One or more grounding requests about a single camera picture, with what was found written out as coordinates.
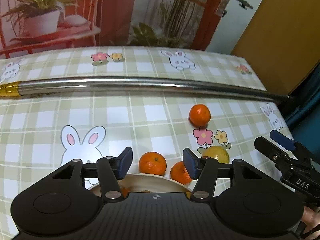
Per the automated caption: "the mandarin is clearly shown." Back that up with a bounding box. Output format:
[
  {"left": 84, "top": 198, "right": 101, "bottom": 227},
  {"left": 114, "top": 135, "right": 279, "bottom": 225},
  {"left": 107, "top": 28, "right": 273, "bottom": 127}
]
[
  {"left": 189, "top": 104, "right": 211, "bottom": 127},
  {"left": 170, "top": 161, "right": 192, "bottom": 185},
  {"left": 120, "top": 186, "right": 130, "bottom": 198},
  {"left": 138, "top": 152, "right": 167, "bottom": 176}
]

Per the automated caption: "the person's right hand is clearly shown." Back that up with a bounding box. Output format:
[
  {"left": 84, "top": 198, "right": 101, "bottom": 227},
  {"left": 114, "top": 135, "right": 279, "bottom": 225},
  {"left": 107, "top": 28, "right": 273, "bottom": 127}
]
[{"left": 301, "top": 206, "right": 320, "bottom": 240}]

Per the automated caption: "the yellow-green round fruit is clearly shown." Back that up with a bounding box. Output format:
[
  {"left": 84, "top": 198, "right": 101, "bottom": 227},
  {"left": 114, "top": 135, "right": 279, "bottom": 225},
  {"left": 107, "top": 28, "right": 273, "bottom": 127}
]
[{"left": 202, "top": 146, "right": 229, "bottom": 164}]

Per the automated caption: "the mandarin front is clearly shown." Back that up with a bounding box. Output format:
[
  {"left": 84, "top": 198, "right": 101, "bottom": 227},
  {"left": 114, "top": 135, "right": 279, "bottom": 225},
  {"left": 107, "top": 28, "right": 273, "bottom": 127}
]
[{"left": 170, "top": 161, "right": 192, "bottom": 185}]

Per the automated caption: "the beige round plate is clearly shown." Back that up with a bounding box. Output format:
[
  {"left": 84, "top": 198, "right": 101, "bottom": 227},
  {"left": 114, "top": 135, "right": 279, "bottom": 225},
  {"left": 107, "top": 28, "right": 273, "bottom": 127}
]
[{"left": 88, "top": 173, "right": 192, "bottom": 197}]

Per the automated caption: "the checkered bunny tablecloth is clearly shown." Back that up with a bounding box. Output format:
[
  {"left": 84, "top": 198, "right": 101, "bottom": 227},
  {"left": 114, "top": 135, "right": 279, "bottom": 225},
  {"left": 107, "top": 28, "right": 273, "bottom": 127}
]
[{"left": 1, "top": 47, "right": 291, "bottom": 239}]

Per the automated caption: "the wooden board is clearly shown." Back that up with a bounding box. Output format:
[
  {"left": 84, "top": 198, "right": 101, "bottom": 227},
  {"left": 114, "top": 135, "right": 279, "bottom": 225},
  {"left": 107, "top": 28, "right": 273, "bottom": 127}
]
[{"left": 232, "top": 0, "right": 319, "bottom": 94}]

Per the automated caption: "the telescopic metal pole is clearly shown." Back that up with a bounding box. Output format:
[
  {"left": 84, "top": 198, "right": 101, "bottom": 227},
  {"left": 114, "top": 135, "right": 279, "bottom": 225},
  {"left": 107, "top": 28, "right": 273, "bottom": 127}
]
[{"left": 1, "top": 76, "right": 292, "bottom": 102}]

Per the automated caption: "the printed room backdrop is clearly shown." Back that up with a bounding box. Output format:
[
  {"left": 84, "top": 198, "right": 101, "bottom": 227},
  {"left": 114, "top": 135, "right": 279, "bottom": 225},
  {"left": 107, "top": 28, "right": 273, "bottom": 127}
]
[{"left": 1, "top": 0, "right": 229, "bottom": 59}]

